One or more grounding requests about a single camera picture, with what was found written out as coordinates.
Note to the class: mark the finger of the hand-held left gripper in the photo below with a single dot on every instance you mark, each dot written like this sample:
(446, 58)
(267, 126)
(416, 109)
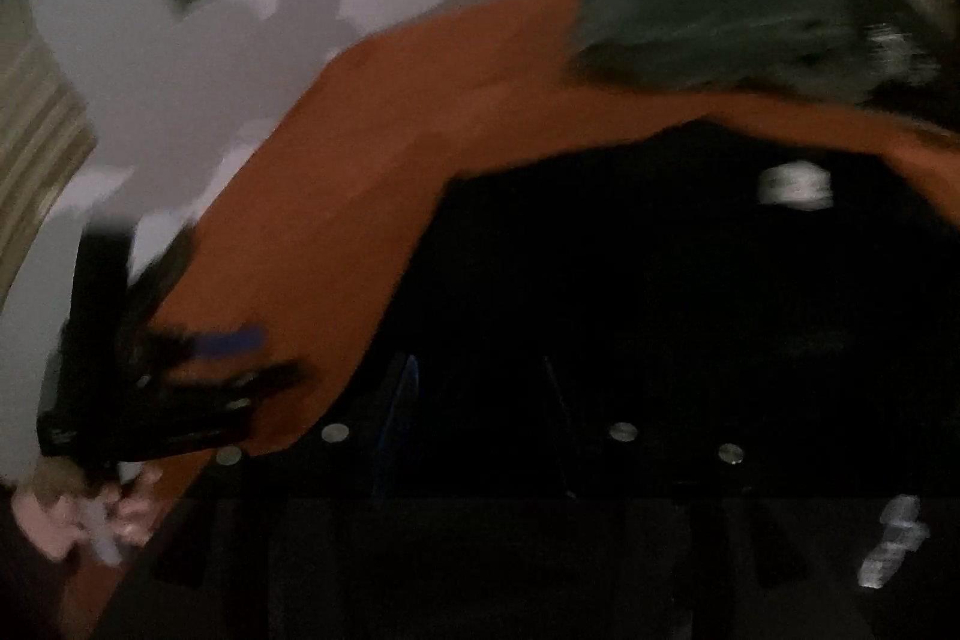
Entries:
(225, 341)
(240, 385)

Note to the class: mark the black garment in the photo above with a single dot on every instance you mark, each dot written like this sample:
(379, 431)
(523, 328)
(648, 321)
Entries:
(675, 295)

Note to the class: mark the dark green cloth pile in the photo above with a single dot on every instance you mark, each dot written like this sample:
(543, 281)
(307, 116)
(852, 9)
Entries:
(712, 18)

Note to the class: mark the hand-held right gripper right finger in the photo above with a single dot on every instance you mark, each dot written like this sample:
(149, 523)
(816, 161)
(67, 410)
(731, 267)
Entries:
(559, 415)

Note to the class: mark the person's left hand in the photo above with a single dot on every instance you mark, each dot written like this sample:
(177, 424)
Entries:
(75, 516)

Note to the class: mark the orange blanket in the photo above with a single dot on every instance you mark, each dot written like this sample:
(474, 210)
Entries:
(360, 160)

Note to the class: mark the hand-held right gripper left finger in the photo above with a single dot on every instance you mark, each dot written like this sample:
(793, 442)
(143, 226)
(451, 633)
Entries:
(401, 400)

